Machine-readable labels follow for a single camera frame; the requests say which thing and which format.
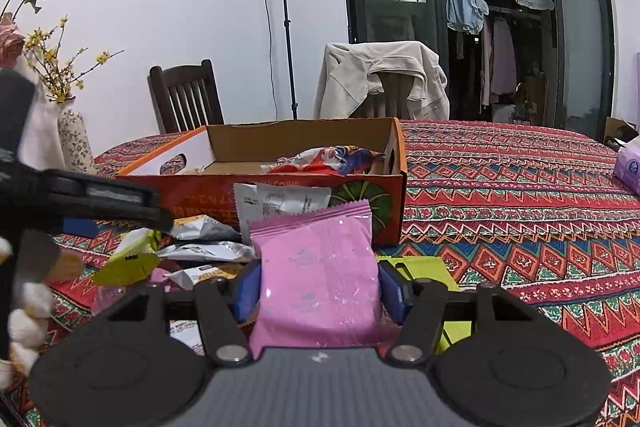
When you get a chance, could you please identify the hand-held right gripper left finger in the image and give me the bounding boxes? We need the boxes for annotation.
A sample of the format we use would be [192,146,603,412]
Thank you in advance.
[100,259,263,368]

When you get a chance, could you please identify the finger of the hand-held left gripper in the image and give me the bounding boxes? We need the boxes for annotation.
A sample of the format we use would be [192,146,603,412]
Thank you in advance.
[44,168,175,234]
[64,218,99,238]

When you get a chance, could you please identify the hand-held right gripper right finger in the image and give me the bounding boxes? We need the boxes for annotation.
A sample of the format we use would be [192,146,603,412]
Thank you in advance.
[377,259,536,364]

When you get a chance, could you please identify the long green snack packet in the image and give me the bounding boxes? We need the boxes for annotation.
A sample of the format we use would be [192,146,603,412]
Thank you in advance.
[377,256,473,355]

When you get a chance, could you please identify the small green snack packet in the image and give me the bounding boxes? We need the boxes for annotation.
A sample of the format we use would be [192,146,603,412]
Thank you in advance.
[92,229,161,285]

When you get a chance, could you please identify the large pink snack packet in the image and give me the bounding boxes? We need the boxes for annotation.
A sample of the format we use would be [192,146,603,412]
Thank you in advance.
[248,199,383,360]

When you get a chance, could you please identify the grey white snack packet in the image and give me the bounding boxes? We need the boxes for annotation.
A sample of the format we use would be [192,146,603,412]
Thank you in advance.
[233,183,332,245]

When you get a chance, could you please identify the orange cardboard box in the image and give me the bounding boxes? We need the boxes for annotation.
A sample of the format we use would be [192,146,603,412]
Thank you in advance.
[116,117,408,248]

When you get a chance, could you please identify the red snack packet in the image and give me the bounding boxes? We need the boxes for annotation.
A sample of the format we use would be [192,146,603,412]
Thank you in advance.
[260,158,313,175]

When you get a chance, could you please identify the cartoon print snack packet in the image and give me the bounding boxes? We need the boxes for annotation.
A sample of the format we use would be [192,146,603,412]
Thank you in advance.
[292,146,386,176]

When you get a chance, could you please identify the person's left hand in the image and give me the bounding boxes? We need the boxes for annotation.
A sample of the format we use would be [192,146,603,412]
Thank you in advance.
[0,277,53,390]

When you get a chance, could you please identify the white food picture snack packet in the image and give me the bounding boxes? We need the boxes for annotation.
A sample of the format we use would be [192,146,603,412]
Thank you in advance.
[165,264,241,290]

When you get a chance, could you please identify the floral ceramic vase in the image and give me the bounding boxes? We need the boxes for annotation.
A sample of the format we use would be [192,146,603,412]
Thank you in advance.
[56,97,97,175]

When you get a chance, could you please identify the yellow flower branches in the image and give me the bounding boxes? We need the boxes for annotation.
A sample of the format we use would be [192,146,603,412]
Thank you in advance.
[22,14,125,105]

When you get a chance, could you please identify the silver yellow snack packet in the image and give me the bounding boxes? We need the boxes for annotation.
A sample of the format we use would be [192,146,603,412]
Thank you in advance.
[170,216,241,242]

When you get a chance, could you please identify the small pink snack packet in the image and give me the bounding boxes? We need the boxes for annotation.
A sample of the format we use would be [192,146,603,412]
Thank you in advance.
[150,259,183,280]

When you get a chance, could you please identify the dark wooden chair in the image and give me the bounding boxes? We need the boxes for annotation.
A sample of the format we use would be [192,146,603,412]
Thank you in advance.
[148,59,225,135]

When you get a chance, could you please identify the brown wooden chair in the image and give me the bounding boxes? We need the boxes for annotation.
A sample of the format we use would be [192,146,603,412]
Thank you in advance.
[352,74,416,118]

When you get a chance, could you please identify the beige jacket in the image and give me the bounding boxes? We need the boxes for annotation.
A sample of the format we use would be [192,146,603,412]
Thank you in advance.
[313,41,450,120]

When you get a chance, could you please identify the mauve hanging garment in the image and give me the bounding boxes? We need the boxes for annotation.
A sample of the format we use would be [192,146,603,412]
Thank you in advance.
[487,19,517,95]

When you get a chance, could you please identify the purple tissue pack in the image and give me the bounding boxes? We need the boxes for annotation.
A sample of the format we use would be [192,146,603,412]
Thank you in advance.
[612,137,640,195]

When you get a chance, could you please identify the open brown cardboard box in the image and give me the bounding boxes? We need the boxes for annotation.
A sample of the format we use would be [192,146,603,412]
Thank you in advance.
[604,117,640,152]

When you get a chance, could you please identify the black power cable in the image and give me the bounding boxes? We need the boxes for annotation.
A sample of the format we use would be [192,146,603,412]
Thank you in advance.
[260,0,281,124]

